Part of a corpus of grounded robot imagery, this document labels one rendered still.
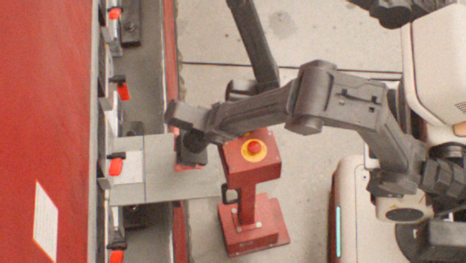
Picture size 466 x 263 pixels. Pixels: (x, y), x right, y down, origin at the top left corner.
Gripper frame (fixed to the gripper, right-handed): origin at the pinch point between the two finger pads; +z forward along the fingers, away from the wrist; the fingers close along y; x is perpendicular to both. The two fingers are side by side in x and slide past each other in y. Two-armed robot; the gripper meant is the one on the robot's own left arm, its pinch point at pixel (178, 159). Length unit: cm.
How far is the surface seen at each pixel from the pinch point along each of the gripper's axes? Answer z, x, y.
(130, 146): 8.0, -9.1, -6.2
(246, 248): 79, 63, -10
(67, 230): -31, -34, 33
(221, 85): 82, 61, -87
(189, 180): 1.3, 3.3, 4.3
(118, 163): -11.7, -18.8, 9.6
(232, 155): 14.8, 23.8, -12.5
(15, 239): -51, -45, 43
